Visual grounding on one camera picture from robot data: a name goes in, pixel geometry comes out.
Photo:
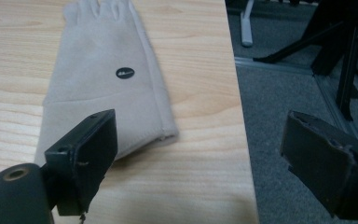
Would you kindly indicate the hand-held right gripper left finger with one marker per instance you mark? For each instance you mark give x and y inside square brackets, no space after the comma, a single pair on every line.
[84,161]

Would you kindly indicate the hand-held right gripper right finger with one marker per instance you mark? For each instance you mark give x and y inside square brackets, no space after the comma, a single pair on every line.
[320,165]

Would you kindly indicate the beige glove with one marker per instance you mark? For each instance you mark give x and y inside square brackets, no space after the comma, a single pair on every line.
[102,49]

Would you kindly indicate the silver floor rail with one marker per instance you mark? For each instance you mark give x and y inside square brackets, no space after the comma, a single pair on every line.
[273,64]

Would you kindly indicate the white metal table frame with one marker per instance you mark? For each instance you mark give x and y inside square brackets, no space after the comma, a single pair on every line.
[246,28]

